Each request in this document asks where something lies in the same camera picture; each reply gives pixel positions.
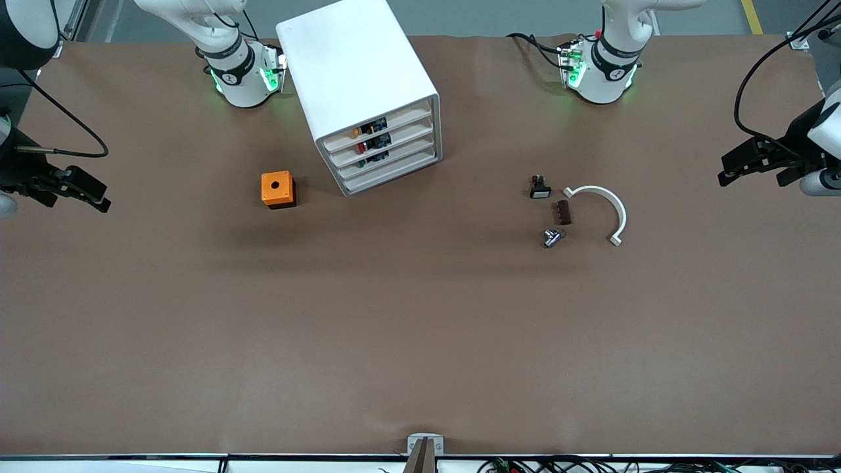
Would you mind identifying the white drawer cabinet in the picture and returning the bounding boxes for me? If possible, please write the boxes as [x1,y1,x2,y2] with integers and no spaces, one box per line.
[275,0,443,198]

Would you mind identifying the white empty drawer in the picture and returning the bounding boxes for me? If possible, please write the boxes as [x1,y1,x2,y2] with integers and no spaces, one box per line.
[341,150,439,194]

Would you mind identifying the white drawer holding red button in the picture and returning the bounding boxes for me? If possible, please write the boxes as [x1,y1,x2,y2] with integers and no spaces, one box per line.
[329,122,435,168]

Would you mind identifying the white drawer holding green button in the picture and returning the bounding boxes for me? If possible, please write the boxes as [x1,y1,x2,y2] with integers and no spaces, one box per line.
[335,136,436,180]

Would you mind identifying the orange box with round hole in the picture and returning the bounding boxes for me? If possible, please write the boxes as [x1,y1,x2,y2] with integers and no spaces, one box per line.
[261,171,297,210]

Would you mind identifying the brown table mat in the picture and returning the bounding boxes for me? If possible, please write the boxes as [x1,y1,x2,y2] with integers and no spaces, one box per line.
[0,33,841,457]

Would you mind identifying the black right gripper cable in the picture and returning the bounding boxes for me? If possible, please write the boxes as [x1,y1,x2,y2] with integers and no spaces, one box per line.
[12,68,110,159]

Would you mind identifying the aluminium frame profile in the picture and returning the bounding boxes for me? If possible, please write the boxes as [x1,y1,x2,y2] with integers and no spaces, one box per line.
[788,0,841,51]
[51,0,89,48]

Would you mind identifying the white curved bracket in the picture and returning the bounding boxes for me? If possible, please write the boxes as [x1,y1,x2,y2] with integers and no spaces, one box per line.
[562,185,628,248]

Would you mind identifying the black right arm base cable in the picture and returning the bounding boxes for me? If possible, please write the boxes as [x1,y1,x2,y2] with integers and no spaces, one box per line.
[212,9,261,41]

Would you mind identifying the black arm base cable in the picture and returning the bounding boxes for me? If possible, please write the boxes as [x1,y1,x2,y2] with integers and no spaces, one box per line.
[212,9,261,41]
[506,32,567,70]

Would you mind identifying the black left arm base cable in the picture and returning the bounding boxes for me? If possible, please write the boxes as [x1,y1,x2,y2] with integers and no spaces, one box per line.
[506,32,567,70]

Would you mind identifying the white table edge rail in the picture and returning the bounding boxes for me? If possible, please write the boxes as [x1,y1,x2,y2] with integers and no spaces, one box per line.
[0,453,841,473]

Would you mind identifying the tangled black cables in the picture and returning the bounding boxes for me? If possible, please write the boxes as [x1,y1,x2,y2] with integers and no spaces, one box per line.
[478,456,812,473]

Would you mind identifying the grey metal bracket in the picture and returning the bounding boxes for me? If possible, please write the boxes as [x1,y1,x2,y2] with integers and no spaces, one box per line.
[407,433,445,456]

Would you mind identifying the brown wedge post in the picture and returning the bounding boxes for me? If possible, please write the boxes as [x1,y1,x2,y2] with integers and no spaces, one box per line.
[403,438,438,473]

